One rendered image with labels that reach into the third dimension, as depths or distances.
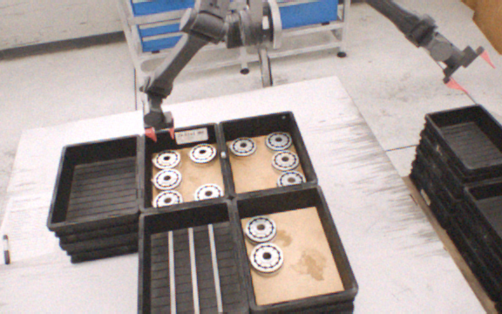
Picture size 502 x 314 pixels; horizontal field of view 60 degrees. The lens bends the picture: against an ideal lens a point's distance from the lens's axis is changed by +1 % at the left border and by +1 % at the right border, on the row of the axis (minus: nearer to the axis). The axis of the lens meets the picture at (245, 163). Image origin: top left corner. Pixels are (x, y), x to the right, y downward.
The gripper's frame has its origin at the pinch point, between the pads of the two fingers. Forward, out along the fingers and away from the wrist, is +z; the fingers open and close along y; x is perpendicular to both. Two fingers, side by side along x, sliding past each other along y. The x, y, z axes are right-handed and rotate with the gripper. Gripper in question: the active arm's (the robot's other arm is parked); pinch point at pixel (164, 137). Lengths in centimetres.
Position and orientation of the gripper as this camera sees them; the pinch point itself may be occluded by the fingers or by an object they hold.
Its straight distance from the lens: 164.6
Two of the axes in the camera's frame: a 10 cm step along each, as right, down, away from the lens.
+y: 9.8, -2.0, 0.1
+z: 1.3, 6.8, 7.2
